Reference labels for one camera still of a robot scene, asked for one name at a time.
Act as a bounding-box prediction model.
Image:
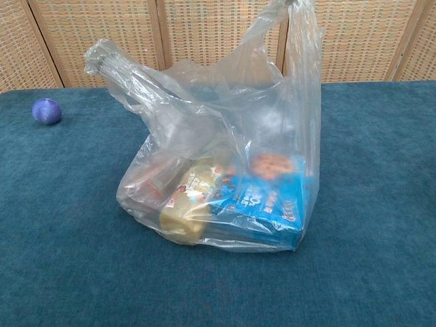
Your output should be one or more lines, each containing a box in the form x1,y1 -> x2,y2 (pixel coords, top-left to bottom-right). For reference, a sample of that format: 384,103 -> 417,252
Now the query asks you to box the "clear plastic shopping bag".
83,0 -> 324,253

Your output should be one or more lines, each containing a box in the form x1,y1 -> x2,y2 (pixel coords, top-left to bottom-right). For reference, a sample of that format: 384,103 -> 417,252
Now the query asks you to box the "blue cookie box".
207,153 -> 306,251

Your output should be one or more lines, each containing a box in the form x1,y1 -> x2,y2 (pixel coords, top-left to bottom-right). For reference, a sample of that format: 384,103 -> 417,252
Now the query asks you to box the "yellow snack packet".
159,161 -> 236,246

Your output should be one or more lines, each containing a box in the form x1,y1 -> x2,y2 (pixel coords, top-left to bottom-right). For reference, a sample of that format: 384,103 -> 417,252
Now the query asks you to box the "red white snack packet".
124,159 -> 171,205

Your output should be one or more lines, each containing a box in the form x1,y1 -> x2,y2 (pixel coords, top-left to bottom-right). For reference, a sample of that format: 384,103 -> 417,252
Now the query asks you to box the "woven bamboo folding screen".
0,0 -> 436,93

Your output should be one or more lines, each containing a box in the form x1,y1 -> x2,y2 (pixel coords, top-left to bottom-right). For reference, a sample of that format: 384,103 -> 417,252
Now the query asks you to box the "teal table cloth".
0,80 -> 436,327

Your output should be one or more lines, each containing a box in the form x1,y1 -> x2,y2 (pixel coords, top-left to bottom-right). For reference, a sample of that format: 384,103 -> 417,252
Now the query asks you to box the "purple ball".
31,97 -> 63,126

